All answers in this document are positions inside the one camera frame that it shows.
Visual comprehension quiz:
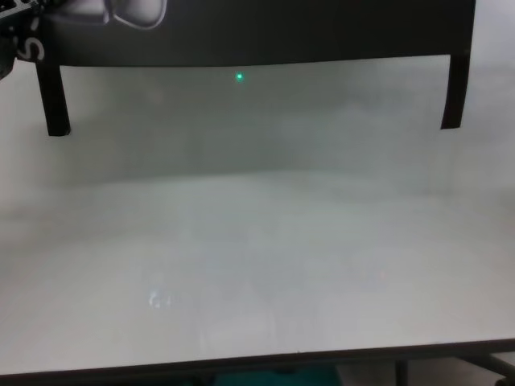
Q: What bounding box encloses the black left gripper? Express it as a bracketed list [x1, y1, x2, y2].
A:
[0, 0, 42, 81]

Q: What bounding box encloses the black robot print poster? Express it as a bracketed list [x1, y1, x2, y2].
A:
[15, 0, 476, 68]

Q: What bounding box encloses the black tape strip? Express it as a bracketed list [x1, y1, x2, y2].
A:
[35, 63, 72, 138]
[439, 53, 472, 131]

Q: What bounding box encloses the dark metal table brace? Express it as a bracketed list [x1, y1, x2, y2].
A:
[458, 353, 515, 383]

